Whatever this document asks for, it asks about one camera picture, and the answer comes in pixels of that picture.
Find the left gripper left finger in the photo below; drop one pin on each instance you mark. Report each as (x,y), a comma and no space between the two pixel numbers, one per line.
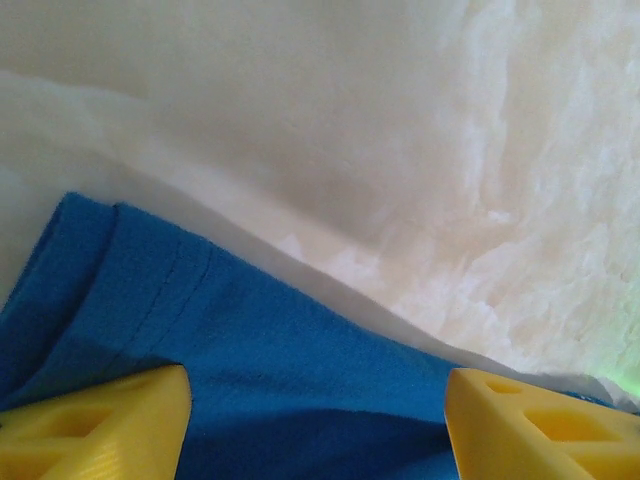
(90,430)

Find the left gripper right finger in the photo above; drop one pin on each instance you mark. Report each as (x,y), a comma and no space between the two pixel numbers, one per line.
(540,435)

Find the blue t-shirt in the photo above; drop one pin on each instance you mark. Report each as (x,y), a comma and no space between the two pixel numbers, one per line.
(300,375)

